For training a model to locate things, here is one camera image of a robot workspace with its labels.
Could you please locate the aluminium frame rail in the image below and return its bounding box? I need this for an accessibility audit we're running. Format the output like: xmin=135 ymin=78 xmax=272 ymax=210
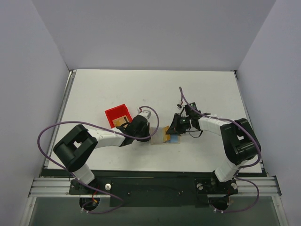
xmin=28 ymin=178 xmax=71 ymax=197

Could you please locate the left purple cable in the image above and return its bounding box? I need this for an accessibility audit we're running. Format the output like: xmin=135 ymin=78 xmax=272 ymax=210
xmin=37 ymin=105 xmax=160 ymax=214

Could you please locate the purple cable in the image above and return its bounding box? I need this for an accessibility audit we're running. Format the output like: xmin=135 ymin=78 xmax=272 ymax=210
xmin=178 ymin=86 xmax=263 ymax=214
xmin=37 ymin=105 xmax=160 ymax=214

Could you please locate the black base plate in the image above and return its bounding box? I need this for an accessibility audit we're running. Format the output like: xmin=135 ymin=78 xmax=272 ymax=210
xmin=69 ymin=170 xmax=238 ymax=207

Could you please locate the gold card in bin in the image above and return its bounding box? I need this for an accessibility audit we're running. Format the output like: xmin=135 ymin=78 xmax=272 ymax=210
xmin=112 ymin=115 xmax=130 ymax=127

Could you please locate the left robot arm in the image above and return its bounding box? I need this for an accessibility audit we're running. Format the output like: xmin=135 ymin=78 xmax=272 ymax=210
xmin=54 ymin=111 xmax=151 ymax=194

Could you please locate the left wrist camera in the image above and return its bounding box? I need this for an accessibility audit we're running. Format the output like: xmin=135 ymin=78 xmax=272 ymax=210
xmin=137 ymin=108 xmax=151 ymax=120

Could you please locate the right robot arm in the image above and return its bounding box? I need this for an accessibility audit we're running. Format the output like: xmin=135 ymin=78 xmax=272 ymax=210
xmin=166 ymin=102 xmax=261 ymax=193

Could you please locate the gold VIP card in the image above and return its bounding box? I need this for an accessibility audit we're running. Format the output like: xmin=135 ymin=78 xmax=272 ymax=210
xmin=162 ymin=126 xmax=171 ymax=143

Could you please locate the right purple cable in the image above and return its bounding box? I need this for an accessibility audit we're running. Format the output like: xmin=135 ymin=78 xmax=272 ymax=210
xmin=178 ymin=86 xmax=263 ymax=214

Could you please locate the red plastic bin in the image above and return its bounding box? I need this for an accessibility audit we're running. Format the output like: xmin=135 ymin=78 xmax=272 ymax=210
xmin=105 ymin=104 xmax=132 ymax=128

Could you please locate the beige leather card holder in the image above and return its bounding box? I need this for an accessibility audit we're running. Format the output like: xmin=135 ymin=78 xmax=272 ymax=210
xmin=150 ymin=127 xmax=180 ymax=145

